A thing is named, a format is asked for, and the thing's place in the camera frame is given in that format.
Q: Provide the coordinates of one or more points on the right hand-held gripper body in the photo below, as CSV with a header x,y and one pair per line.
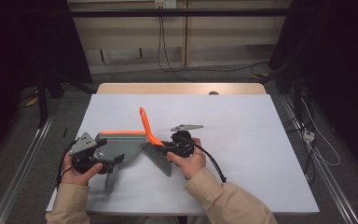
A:
x,y
183,146

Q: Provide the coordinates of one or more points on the pale vertical wall strip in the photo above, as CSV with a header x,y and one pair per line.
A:
x,y
185,37

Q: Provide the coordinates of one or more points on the orange brush with grey bristles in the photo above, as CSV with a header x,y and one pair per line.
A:
x,y
147,124

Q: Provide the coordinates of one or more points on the white table cover sheet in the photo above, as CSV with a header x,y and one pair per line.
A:
x,y
245,140

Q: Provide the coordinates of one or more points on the black metal stand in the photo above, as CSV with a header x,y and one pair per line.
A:
x,y
42,105

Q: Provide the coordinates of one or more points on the person's left hand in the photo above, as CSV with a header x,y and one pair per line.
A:
x,y
74,179

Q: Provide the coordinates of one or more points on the black wall bracket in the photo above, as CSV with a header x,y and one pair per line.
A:
x,y
140,52

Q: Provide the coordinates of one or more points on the black curtain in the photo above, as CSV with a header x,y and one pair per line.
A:
x,y
12,46
348,62

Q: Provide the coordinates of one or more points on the grey dustpan with orange edge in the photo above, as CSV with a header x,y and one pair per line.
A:
x,y
124,146

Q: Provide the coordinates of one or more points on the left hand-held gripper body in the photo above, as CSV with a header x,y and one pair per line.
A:
x,y
82,143

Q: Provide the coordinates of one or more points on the white wall outlet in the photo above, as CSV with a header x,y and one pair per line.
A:
x,y
169,3

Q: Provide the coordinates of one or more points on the black horizontal crossbar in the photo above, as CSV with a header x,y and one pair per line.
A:
x,y
121,12

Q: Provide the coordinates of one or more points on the aluminium floor rail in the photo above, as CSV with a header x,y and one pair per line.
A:
x,y
21,168
332,186

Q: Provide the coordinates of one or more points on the person's right hand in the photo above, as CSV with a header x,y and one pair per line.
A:
x,y
191,165

